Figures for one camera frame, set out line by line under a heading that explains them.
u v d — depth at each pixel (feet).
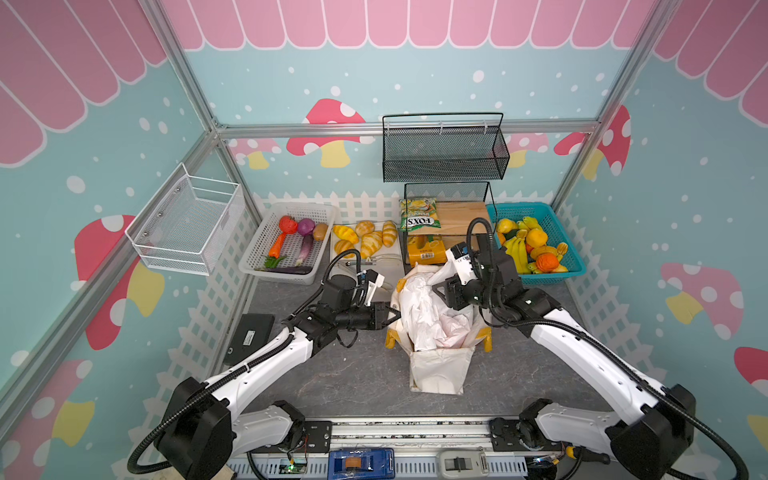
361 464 2.19
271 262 3.51
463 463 2.23
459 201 3.82
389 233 3.81
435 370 2.38
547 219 3.71
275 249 3.63
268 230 3.61
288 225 3.69
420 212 3.21
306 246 3.59
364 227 3.80
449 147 3.04
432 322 2.42
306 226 3.71
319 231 3.69
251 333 2.94
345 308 2.11
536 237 3.37
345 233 3.80
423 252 3.38
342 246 3.58
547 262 3.18
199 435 1.30
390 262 3.55
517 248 3.55
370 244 3.61
